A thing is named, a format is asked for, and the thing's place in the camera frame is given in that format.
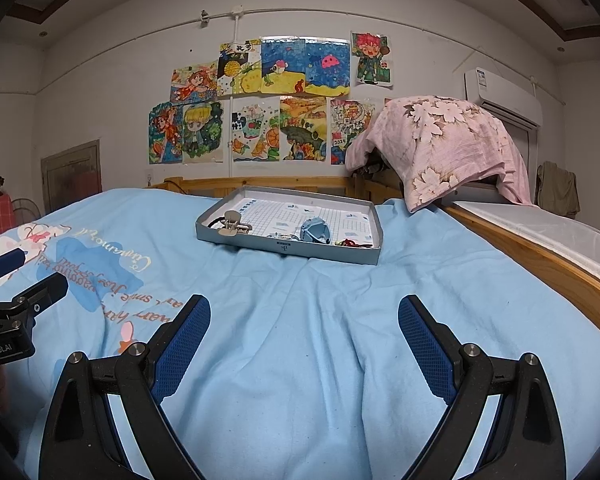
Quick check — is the wooden bed frame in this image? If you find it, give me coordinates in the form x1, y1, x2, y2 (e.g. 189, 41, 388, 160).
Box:
160, 175, 600, 351

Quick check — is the white mattress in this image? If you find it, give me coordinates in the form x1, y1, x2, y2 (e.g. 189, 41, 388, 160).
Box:
452, 195, 600, 286

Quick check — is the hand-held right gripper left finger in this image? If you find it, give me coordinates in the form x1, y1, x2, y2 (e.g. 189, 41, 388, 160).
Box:
39, 294, 212, 480

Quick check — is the white wall conduit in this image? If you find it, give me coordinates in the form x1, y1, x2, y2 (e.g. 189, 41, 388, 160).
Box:
199, 5, 247, 46

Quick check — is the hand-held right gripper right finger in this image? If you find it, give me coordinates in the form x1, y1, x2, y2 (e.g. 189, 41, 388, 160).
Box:
397, 294, 567, 480

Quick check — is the wire fan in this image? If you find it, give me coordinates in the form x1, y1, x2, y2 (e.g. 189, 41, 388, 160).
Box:
10, 199, 38, 226

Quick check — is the grid printed paper sheet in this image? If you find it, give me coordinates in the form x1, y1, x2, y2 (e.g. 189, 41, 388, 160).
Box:
230, 197, 373, 248

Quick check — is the beige hair claw clip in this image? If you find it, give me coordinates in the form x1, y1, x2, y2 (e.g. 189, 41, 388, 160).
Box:
209, 210, 255, 237

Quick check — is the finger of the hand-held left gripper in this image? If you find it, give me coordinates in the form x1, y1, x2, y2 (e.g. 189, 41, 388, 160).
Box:
0, 274, 70, 332
0, 248, 27, 282

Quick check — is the white air conditioner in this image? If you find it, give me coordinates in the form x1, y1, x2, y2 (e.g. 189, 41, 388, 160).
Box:
463, 67, 543, 126

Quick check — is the khaki hanging garment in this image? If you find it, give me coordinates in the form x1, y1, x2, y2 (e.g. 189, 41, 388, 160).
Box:
536, 161, 581, 220

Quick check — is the light blue printed blanket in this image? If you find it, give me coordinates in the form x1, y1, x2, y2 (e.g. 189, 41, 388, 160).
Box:
0, 187, 600, 480

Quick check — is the group of wall drawings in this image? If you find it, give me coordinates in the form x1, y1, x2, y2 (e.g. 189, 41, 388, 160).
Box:
147, 30, 396, 166

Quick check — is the grey shallow box tray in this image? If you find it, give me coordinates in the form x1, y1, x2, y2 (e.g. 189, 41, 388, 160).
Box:
195, 186, 384, 266

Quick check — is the pink floral blanket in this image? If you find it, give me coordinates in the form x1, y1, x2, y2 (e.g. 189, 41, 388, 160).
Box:
345, 95, 533, 212

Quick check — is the blue hair claw clip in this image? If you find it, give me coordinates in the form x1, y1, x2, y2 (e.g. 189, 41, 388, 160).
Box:
296, 217, 333, 245

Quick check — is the brown cabinet door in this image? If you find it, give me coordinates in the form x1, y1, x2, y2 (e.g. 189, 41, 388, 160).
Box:
41, 140, 102, 213

